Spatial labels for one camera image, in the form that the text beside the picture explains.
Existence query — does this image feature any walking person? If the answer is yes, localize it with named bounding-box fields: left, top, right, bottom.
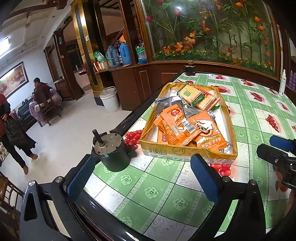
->
left=1, top=93, right=38, bottom=175

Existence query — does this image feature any green patterned tablecloth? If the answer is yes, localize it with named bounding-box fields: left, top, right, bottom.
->
left=84, top=74, right=295, bottom=240

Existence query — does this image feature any black metal motor can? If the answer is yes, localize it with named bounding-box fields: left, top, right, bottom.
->
left=91, top=129, right=131, bottom=172

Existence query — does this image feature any green plastic bag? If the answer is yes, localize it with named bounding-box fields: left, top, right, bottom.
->
left=93, top=51, right=107, bottom=63

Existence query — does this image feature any yellow cardboard tray box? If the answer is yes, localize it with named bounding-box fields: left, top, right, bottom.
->
left=140, top=82, right=238, bottom=165

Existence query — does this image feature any purple bottle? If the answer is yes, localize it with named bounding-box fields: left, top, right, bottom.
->
left=288, top=70, right=296, bottom=90

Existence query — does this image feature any white plastic bucket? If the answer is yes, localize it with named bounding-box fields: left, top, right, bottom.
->
left=99, top=86, right=120, bottom=113

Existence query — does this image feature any orange snack bag with logo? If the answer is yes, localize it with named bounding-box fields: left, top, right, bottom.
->
left=187, top=111, right=227, bottom=151

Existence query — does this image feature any framed wall painting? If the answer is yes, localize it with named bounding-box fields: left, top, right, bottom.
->
left=0, top=61, right=29, bottom=98

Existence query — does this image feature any yellow wafer biscuit pack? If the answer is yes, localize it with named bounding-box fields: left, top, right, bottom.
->
left=178, top=84, right=205, bottom=107

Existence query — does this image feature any seated person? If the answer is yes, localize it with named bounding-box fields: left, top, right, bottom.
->
left=29, top=77, right=62, bottom=126

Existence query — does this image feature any blue thermos jug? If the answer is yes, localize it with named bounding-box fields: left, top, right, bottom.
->
left=119, top=42, right=132, bottom=65

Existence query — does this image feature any grey water jug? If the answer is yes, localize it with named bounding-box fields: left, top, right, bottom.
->
left=106, top=45, right=120, bottom=68

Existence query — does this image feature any silver foil snack bag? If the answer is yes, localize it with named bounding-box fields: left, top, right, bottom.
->
left=155, top=96, right=183, bottom=115

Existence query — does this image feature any black small box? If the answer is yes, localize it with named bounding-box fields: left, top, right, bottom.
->
left=185, top=60, right=196, bottom=76

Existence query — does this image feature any green wafer biscuit pack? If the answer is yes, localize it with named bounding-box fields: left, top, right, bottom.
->
left=196, top=92, right=220, bottom=110

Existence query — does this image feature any white spray bottle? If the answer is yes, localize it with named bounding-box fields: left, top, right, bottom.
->
left=278, top=69, right=287, bottom=97

